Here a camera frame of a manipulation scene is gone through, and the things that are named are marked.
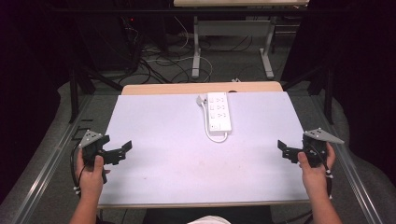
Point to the person's dark lap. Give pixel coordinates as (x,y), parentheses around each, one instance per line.
(249,216)

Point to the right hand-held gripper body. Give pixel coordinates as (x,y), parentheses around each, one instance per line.
(317,146)

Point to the white plug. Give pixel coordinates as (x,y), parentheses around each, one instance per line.
(201,99)

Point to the black metal stand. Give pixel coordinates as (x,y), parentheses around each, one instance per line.
(323,90)
(74,93)

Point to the white table mat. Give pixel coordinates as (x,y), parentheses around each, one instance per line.
(174,161)

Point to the person's white shirt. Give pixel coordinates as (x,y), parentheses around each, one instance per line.
(209,220)

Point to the wooden table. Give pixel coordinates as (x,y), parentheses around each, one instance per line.
(174,88)

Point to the person's left hand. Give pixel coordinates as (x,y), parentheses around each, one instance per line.
(91,180)

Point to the metal floor rail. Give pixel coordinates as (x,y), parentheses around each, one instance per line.
(348,168)
(46,168)

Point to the person's right hand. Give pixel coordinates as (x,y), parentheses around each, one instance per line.
(315,177)

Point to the white-legged desk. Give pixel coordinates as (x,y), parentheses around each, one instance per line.
(233,28)

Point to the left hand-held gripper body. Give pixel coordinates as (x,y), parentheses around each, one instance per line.
(91,146)

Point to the white power strip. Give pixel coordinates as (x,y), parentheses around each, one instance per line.
(219,112)

